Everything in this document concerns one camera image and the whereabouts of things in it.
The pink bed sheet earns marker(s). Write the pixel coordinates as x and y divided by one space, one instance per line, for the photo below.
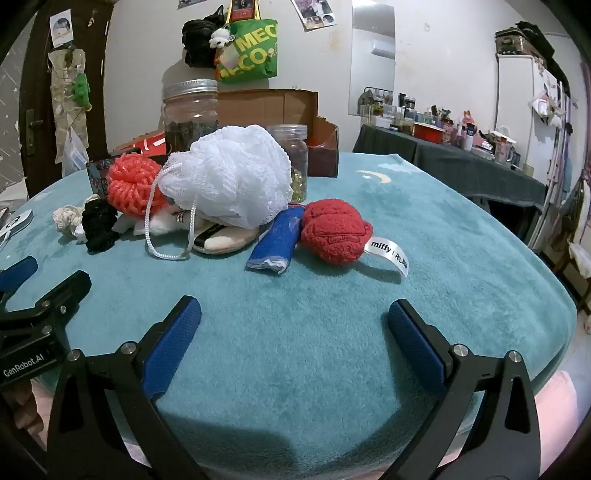
558 401

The black scrunchie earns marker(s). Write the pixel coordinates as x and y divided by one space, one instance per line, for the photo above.
99 226

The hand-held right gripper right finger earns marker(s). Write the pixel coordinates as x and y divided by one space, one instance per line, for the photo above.
415 341

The black case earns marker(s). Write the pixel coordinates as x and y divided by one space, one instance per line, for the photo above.
521 39

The person's left hand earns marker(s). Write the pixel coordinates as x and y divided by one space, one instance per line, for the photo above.
28 408

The red plush ball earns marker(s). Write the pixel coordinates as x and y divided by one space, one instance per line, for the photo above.
332 230

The clear plastic bag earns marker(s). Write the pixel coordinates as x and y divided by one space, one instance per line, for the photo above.
73 154

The red container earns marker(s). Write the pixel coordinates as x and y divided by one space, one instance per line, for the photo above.
428 131

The cream scrunchie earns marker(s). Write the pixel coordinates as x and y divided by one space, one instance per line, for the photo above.
64 219

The dark brown door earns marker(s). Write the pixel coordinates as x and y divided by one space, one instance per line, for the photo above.
39 92

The black hanging bag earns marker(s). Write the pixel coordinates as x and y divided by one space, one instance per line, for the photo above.
198 41

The white plush toy checkered bow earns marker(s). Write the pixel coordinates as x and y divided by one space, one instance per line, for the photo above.
159 225

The black patterned box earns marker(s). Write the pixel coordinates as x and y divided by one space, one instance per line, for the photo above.
98 175

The table with dark cloth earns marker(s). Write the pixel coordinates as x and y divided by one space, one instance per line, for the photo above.
461 166

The wall mirror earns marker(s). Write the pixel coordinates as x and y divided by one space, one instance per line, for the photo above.
369 27

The blue towel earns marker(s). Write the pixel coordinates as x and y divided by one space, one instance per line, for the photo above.
274 244

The large glass jar metal lid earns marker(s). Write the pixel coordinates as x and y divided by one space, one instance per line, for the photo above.
189 115

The cardboard box red inside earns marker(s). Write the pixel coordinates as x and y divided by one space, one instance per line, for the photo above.
268 108

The green tote bag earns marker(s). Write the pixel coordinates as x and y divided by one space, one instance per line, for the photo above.
249 50

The wall photos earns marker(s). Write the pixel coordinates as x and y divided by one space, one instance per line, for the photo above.
314 11

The cluster of cosmetic bottles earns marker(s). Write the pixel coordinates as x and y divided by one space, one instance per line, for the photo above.
461 131

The paper note on door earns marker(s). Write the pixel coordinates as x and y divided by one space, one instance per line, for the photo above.
61 28

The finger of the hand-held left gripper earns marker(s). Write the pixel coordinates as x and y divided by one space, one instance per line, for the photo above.
18 273
60 295

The white cabinet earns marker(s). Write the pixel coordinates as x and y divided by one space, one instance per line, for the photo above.
515 106

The hanging cloth organiser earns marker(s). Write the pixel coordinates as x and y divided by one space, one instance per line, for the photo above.
62 101

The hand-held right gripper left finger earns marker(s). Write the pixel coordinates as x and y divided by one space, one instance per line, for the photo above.
173 341

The white mesh bath pouf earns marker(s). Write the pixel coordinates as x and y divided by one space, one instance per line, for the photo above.
231 170

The white printed packet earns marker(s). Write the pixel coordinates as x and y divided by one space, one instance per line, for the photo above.
14 226

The beige powder puff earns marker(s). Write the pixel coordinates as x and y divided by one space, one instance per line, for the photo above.
217 243

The small clear jar yellow capsules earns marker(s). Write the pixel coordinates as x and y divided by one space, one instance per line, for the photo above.
295 157

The coral mesh scrubber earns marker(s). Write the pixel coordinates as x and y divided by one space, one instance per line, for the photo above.
131 182

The green toy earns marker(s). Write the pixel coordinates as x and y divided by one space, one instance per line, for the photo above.
82 90

